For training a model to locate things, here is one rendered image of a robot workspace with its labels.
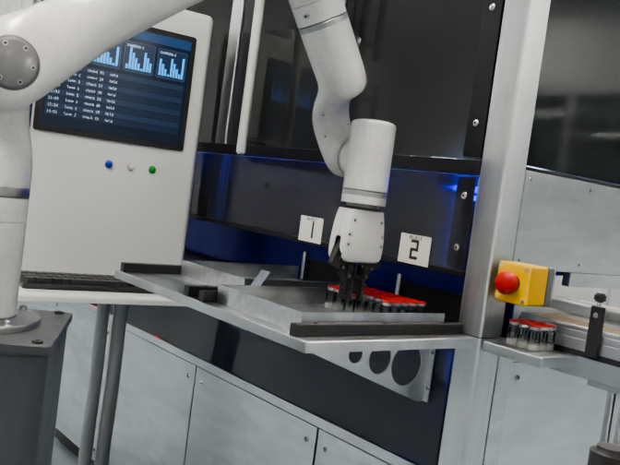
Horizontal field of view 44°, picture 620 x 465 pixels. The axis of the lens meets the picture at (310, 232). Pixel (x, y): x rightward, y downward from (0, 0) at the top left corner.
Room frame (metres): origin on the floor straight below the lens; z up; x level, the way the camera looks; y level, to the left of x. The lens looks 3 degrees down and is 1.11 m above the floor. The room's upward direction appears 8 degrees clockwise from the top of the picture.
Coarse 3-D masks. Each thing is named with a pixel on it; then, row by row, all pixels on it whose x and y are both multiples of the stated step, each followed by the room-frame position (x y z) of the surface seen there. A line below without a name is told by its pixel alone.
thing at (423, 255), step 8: (400, 240) 1.60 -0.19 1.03; (408, 240) 1.59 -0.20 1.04; (424, 240) 1.55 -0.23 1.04; (400, 248) 1.60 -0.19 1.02; (408, 248) 1.59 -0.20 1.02; (424, 248) 1.55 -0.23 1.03; (400, 256) 1.60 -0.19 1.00; (408, 256) 1.58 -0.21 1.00; (416, 256) 1.57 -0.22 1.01; (424, 256) 1.55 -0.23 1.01; (416, 264) 1.56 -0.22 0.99; (424, 264) 1.55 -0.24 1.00
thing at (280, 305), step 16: (224, 288) 1.42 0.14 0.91; (240, 288) 1.47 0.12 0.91; (256, 288) 1.49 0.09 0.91; (272, 288) 1.51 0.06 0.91; (288, 288) 1.54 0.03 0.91; (304, 288) 1.56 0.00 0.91; (320, 288) 1.59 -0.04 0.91; (224, 304) 1.42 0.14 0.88; (240, 304) 1.38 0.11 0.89; (256, 304) 1.34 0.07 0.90; (272, 304) 1.30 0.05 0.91; (288, 304) 1.52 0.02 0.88; (304, 304) 1.55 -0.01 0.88; (320, 304) 1.58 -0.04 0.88; (272, 320) 1.30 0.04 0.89; (288, 320) 1.27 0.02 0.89; (304, 320) 1.24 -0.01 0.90; (320, 320) 1.26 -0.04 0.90; (336, 320) 1.28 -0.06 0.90; (352, 320) 1.31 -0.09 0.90; (368, 320) 1.33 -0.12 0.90; (384, 320) 1.35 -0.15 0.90; (400, 320) 1.38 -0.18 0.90; (416, 320) 1.40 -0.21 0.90; (432, 320) 1.43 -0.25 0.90
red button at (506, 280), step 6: (498, 276) 1.37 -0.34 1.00; (504, 276) 1.36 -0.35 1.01; (510, 276) 1.35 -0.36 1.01; (516, 276) 1.36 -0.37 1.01; (498, 282) 1.36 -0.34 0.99; (504, 282) 1.35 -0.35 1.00; (510, 282) 1.35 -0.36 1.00; (516, 282) 1.35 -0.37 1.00; (498, 288) 1.36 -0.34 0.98; (504, 288) 1.35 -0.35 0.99; (510, 288) 1.35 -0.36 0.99; (516, 288) 1.35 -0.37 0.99
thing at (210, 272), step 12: (192, 264) 1.74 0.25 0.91; (204, 264) 1.81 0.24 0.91; (216, 264) 1.83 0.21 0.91; (228, 264) 1.85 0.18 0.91; (240, 264) 1.87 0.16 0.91; (252, 264) 1.89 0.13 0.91; (264, 264) 1.92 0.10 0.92; (192, 276) 1.73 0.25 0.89; (204, 276) 1.69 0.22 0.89; (216, 276) 1.66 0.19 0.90; (228, 276) 1.62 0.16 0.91; (240, 276) 1.87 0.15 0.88; (252, 276) 1.90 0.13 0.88; (276, 276) 1.94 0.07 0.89; (288, 276) 1.97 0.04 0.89
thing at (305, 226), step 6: (306, 216) 1.85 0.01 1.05; (306, 222) 1.85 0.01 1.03; (312, 222) 1.83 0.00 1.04; (318, 222) 1.82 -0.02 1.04; (300, 228) 1.87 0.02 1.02; (306, 228) 1.85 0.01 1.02; (318, 228) 1.81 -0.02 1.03; (300, 234) 1.87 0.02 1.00; (306, 234) 1.85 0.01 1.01; (318, 234) 1.81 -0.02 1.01; (306, 240) 1.84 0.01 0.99; (312, 240) 1.83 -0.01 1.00; (318, 240) 1.81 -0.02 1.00
